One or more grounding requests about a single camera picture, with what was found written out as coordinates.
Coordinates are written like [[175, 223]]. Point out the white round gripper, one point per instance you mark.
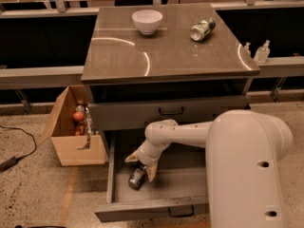
[[146, 159]]

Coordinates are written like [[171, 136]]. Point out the blue silver redbull can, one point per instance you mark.
[[137, 178]]

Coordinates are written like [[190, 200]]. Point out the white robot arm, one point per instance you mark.
[[242, 149]]

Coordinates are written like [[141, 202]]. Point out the open grey middle drawer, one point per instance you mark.
[[179, 189]]

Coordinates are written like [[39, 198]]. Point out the closed grey top drawer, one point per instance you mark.
[[134, 115]]

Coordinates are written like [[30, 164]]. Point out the grey cabinet with counter top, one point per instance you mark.
[[123, 65]]

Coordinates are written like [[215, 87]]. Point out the green silver soda can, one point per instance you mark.
[[202, 29]]

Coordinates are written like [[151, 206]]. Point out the red apple in box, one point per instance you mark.
[[78, 116]]

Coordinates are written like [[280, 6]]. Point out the open cardboard box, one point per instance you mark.
[[71, 147]]

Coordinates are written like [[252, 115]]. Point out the white ceramic bowl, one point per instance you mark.
[[147, 21]]

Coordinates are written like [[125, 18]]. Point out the small clear pump bottle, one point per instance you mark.
[[247, 47]]

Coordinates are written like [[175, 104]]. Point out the clear soap pump bottle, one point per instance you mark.
[[262, 52]]

